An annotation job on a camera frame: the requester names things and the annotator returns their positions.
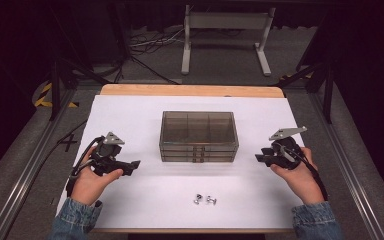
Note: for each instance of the aluminium floor rail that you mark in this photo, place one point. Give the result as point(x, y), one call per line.
point(30, 173)
point(346, 173)

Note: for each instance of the black tripod stand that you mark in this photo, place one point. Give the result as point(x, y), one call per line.
point(328, 93)
point(56, 90)

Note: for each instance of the black tape cross mark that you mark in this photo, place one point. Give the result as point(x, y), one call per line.
point(68, 142)

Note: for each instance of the smoky clear plastic drawer box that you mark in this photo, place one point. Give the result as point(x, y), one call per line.
point(198, 133)

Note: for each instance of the person's right hand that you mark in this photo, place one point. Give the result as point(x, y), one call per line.
point(301, 183)

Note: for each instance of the white table mat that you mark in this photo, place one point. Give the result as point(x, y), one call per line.
point(140, 113)

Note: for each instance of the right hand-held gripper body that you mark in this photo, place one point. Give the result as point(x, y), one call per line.
point(285, 155)

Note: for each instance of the yellow black floor tape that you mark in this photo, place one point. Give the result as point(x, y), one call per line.
point(43, 96)

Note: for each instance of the wooden table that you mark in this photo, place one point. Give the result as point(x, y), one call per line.
point(186, 90)

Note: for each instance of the grey metal stand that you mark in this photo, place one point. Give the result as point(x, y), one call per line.
point(226, 20)

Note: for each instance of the person's left hand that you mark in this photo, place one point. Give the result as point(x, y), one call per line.
point(88, 186)

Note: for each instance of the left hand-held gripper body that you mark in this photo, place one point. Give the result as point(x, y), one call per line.
point(105, 156)

